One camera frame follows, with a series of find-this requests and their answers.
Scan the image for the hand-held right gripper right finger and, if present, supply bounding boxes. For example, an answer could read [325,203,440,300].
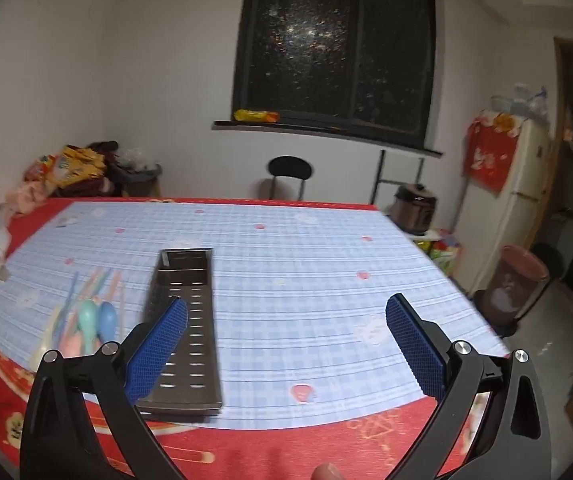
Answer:
[383,294,552,480]

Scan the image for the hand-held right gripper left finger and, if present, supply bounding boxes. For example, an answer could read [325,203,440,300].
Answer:
[19,297,190,480]

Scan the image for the metal utensil tray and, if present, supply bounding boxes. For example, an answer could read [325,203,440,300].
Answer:
[134,247,224,417]

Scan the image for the pink chopstick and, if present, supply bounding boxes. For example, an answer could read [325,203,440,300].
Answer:
[86,267,104,301]
[109,269,127,311]

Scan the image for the teal spoon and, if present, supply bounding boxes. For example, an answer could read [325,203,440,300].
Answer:
[77,299,100,341]

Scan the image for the cream spoon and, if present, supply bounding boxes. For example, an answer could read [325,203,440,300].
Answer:
[29,305,67,368]

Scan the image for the person's right hand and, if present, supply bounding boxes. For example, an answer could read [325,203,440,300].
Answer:
[312,462,347,480]

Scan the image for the colourful bag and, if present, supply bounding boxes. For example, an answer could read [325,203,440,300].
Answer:
[416,237,462,276]

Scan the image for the brown trash bin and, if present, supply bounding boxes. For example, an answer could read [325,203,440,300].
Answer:
[486,245,549,321]

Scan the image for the brown rice cooker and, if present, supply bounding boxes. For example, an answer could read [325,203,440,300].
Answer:
[390,183,438,236]

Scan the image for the blue plaid tablecloth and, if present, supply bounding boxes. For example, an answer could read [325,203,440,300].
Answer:
[0,200,509,431]

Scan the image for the cream refrigerator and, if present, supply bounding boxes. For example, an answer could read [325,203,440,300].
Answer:
[453,110,554,296]

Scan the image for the dark basket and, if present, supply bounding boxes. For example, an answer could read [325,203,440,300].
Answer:
[109,160,163,198]

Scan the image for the clear plastic bag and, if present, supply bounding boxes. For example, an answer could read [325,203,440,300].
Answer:
[116,147,160,168]

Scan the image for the pink snack bag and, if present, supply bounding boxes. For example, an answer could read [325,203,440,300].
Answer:
[9,180,54,216]

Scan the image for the red printed cloth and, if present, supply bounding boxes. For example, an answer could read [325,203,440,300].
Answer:
[463,116,517,193]

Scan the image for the orange snack bag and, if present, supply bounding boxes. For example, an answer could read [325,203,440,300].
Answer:
[24,154,64,183]

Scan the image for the black chair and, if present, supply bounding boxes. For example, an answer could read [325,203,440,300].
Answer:
[267,156,313,202]

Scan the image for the dark window sill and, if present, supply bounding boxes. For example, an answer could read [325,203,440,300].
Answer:
[214,119,443,157]

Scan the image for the yellow snack packet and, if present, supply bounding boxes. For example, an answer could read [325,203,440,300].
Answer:
[234,109,281,123]

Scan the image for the clear containers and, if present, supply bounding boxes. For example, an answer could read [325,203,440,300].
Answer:
[490,84,549,121]

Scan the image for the dark window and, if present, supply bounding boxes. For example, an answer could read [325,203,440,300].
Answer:
[231,0,438,148]

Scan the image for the black metal frame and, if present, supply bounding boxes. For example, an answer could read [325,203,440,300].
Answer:
[369,149,427,206]

